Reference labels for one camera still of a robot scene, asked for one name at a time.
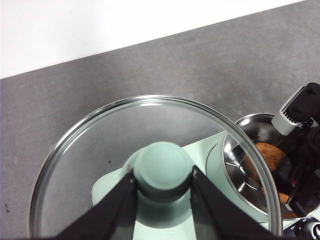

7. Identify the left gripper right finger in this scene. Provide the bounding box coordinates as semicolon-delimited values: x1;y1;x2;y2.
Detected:
189;165;282;240

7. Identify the glass lid with mint knob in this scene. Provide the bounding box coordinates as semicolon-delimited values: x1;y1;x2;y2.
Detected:
29;94;284;240

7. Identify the mint green long-handled pot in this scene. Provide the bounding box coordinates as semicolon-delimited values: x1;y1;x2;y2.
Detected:
206;113;320;224

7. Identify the brown potato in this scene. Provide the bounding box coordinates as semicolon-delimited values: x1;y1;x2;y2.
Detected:
246;141;300;219

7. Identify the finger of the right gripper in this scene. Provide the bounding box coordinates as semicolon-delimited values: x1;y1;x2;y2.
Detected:
276;156;295;196

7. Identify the silver control dial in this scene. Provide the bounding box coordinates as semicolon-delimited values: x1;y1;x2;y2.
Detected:
310;221;320;238

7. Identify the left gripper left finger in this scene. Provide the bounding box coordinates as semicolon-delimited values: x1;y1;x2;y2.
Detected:
54;168;139;240

